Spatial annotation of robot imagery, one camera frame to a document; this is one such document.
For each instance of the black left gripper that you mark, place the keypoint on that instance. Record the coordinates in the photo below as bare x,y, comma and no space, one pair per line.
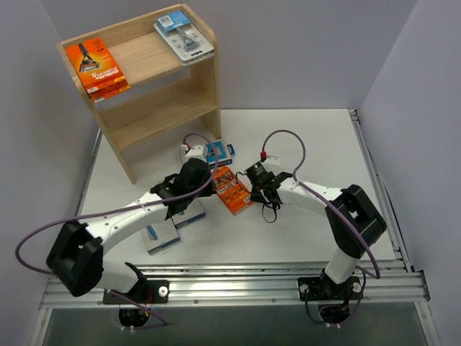
207,185

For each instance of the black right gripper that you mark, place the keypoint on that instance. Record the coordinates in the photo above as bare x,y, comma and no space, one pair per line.
262,192

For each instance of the orange razor cartridge pack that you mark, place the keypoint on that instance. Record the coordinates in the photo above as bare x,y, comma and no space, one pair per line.
232,193

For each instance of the grey harry's razor box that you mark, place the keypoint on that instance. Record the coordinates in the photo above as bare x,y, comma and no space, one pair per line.
194,212
159,236

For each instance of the Gillette blue razor blister pack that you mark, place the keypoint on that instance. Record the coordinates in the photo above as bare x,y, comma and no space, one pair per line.
195,49

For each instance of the orange Gillette Fusion box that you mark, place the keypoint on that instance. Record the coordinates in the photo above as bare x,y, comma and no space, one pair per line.
97,70

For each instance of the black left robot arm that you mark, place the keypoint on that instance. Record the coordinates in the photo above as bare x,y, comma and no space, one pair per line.
77,255

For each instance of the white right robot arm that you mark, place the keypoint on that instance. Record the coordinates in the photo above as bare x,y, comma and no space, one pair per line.
355,222

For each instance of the wooden two-tier shelf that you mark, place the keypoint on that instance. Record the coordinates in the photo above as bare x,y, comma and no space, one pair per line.
144,57

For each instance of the blue Harry's razor box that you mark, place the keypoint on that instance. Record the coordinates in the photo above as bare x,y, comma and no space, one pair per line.
219,154

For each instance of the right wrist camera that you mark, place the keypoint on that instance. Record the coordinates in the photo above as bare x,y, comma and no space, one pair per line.
269,161

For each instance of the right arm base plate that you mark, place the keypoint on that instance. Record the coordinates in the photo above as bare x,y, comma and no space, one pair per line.
324,289

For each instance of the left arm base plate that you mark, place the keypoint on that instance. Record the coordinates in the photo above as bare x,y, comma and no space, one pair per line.
148,292

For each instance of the aluminium table frame rail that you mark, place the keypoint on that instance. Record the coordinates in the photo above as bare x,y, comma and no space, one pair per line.
227,259

